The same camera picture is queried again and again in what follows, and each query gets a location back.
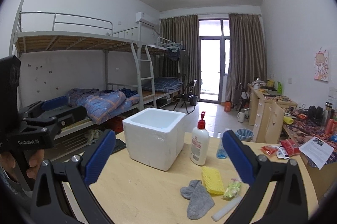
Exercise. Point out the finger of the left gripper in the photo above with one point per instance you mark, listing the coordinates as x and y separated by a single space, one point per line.
65 114
50 103

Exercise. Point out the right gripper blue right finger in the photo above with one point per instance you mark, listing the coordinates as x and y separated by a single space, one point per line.
288 203

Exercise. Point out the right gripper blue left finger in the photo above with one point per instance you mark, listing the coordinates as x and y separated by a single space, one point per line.
49 201

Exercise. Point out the green tissue packet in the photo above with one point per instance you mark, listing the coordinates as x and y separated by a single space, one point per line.
233 189

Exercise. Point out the white foam strip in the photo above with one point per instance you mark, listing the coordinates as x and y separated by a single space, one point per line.
226 209

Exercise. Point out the yellow foam fruit net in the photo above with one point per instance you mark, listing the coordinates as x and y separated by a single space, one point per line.
212 181

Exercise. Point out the grey sock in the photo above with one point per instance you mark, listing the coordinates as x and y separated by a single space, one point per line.
200 201

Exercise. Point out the person's left hand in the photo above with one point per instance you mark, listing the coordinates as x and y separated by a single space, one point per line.
8 163

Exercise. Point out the blue plaid quilt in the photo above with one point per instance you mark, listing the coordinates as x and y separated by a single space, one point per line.
103 105

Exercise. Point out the black smartphone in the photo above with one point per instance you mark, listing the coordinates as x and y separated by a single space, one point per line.
119 145

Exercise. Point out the white snack packet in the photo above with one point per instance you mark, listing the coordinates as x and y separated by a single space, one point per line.
281 153

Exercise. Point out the red snack bag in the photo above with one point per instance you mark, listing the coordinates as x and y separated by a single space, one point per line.
290 147

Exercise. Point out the red snack packet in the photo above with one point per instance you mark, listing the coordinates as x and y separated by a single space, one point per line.
269 150

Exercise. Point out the printed paper sheet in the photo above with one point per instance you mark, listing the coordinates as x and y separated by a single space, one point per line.
318 152

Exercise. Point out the metal bunk bed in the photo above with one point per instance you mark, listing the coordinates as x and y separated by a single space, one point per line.
22 42

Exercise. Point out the wooden smiley chair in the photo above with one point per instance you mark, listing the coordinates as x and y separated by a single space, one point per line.
275 124

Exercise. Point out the blue waste bin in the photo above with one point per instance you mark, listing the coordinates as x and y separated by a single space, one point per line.
244 135

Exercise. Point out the white styrofoam box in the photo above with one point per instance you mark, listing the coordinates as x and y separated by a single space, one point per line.
154 137

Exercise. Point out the blue spray bottle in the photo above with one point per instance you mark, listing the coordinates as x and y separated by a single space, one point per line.
221 152

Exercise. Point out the red bottle on desk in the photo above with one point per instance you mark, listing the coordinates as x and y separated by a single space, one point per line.
329 129

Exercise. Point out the black headphones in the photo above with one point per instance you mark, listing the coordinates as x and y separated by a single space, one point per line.
315 114

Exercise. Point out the steel thermos flask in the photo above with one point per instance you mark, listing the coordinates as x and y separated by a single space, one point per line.
326 114

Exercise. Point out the white lotion pump bottle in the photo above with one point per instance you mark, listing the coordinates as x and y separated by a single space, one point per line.
199 142

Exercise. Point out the wooden desk with drawers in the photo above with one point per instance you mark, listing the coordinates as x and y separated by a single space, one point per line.
260 110

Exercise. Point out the green spray bottle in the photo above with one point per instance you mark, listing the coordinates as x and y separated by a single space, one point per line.
279 88

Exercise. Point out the orange bag on floor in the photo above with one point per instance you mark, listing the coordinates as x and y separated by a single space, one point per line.
227 106

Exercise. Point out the black folding chair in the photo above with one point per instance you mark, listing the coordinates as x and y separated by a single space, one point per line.
185 96

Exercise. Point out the left brown curtain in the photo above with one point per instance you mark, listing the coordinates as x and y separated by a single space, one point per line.
185 61

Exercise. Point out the brown curtain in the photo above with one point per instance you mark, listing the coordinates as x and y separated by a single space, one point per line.
247 53
185 61

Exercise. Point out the white air conditioner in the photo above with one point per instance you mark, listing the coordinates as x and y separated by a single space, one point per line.
142 17

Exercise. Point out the anime girl poster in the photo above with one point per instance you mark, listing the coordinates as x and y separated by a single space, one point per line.
321 65

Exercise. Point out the right brown curtain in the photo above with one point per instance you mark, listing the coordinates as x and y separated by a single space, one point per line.
247 53

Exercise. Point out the glass balcony door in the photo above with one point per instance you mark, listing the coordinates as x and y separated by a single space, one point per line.
214 35

